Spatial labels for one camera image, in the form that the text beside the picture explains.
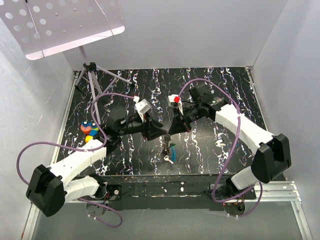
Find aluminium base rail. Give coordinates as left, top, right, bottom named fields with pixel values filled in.
left=21, top=71, right=313, bottom=240

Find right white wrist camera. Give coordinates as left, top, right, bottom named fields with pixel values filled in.
left=167, top=94, right=184, bottom=115

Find silver key with green tag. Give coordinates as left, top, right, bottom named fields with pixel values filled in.
left=215, top=138, right=226, bottom=148

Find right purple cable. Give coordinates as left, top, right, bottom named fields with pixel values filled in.
left=178, top=78, right=263, bottom=218

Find perforated music stand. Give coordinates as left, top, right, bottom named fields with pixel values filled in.
left=0, top=0, right=133, bottom=126

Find colourful toy blocks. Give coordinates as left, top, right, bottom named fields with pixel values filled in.
left=80, top=121, right=99, bottom=143

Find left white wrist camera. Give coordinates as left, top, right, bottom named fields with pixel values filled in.
left=133, top=95, right=151, bottom=122

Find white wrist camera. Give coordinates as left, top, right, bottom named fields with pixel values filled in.
left=167, top=94, right=184, bottom=115
left=133, top=95, right=151, bottom=122

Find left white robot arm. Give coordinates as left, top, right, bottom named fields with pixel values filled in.
left=26, top=107, right=167, bottom=217

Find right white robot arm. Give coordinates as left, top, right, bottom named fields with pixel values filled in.
left=167, top=84, right=292, bottom=203

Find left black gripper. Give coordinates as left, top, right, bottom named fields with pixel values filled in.
left=117, top=111, right=167, bottom=140

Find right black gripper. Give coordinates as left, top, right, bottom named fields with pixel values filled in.
left=168, top=103, right=203, bottom=136

